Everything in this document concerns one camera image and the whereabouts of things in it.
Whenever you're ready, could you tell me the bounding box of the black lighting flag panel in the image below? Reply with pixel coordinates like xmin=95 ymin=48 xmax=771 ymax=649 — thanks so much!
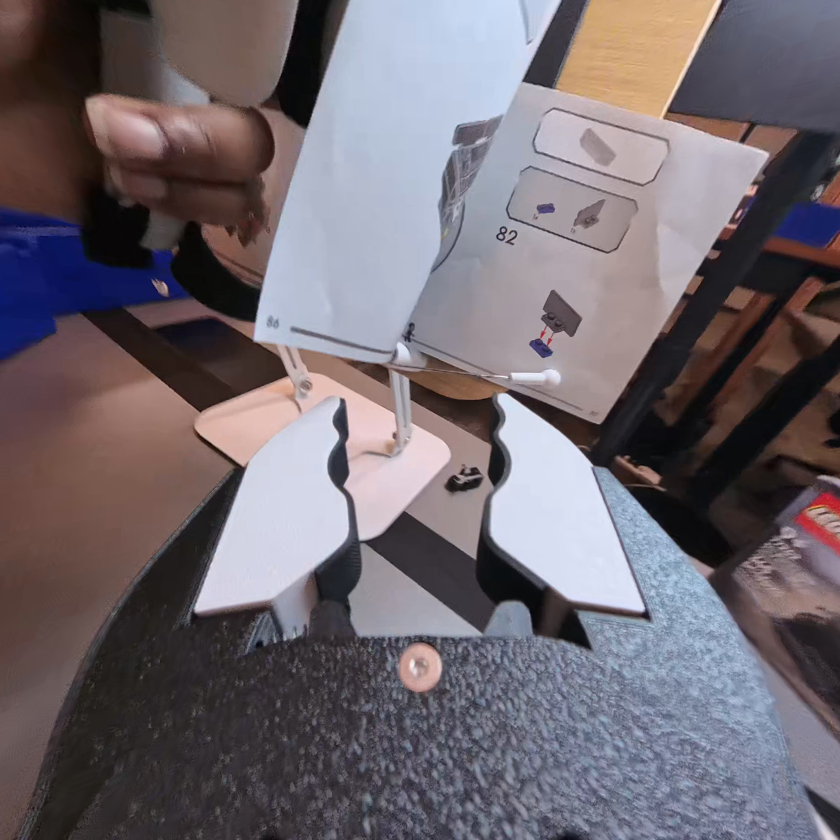
xmin=669 ymin=0 xmax=840 ymax=135

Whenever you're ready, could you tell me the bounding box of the small blue storage bin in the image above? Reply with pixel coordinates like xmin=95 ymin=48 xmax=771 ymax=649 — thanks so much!
xmin=777 ymin=200 xmax=840 ymax=247

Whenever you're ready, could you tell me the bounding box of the blue plastic bin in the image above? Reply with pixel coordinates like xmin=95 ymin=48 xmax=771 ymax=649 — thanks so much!
xmin=0 ymin=206 xmax=194 ymax=362

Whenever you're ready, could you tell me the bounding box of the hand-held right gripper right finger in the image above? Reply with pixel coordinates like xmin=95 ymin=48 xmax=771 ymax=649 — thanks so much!
xmin=476 ymin=392 xmax=648 ymax=637

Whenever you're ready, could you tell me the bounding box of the white book stand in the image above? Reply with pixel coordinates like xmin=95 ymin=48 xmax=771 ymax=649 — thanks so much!
xmin=194 ymin=341 xmax=562 ymax=542

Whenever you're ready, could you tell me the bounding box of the black metal stand pole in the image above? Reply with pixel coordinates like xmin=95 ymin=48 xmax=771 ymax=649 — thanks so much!
xmin=594 ymin=131 xmax=840 ymax=447

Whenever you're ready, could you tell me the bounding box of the black backdrop board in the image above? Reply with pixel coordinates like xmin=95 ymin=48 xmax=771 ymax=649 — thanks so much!
xmin=521 ymin=0 xmax=592 ymax=89

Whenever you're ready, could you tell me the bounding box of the lego instruction booklet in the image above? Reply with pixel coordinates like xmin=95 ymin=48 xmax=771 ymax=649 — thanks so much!
xmin=255 ymin=0 xmax=770 ymax=424

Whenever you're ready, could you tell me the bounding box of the lego set box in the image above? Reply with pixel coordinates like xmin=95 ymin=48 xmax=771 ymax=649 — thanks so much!
xmin=712 ymin=476 xmax=840 ymax=726

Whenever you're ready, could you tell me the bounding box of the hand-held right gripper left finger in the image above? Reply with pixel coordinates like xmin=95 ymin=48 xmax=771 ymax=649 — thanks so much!
xmin=194 ymin=397 xmax=362 ymax=636

